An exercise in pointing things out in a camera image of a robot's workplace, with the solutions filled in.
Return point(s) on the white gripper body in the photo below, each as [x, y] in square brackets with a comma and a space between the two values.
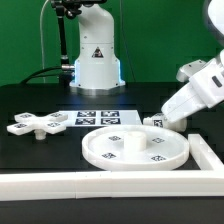
[182, 104]

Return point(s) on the white round table top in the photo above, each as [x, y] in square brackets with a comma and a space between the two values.
[135, 148]

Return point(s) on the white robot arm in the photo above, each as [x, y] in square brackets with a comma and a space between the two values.
[98, 69]

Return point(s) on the white L-shaped fence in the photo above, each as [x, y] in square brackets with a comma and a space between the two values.
[207, 180]

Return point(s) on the white marker sheet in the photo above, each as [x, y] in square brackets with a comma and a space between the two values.
[99, 118]

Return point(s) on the white cross-shaped table base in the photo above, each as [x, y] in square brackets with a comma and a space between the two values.
[27, 122]

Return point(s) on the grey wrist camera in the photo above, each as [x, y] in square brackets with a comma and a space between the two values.
[187, 70]

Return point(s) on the black camera stand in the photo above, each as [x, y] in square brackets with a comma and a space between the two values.
[69, 9]

